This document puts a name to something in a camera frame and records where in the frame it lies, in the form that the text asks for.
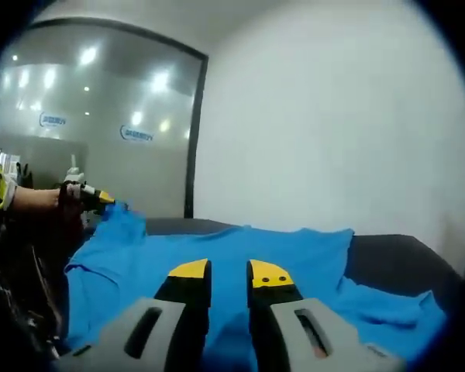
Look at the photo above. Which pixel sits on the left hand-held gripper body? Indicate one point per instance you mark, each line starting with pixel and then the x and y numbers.
pixel 75 179

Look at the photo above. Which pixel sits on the blue cloth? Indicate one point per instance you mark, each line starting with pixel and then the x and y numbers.
pixel 255 244

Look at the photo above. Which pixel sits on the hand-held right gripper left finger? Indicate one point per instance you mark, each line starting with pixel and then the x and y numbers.
pixel 155 329

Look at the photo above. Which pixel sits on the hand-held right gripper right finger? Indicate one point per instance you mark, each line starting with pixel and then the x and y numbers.
pixel 294 329

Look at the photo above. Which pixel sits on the black-framed glass partition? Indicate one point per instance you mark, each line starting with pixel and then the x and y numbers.
pixel 112 85

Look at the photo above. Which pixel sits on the blue logo sticker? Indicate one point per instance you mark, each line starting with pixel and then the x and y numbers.
pixel 53 120
pixel 137 134

